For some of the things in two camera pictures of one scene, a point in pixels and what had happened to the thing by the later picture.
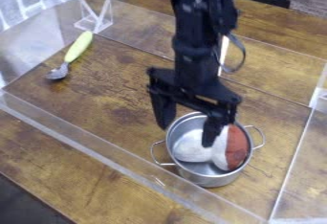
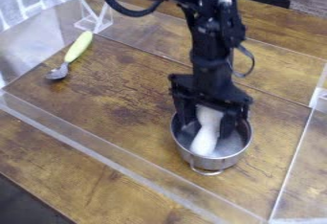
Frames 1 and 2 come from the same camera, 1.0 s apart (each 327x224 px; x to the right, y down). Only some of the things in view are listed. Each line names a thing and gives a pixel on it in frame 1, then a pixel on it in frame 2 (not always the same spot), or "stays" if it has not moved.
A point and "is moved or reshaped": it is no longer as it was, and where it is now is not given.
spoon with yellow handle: x=74 y=50 stays
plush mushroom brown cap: x=236 y=150 is moved or reshaped
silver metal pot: x=200 y=173 → x=226 y=148
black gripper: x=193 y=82 → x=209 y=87
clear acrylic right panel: x=301 y=201 stays
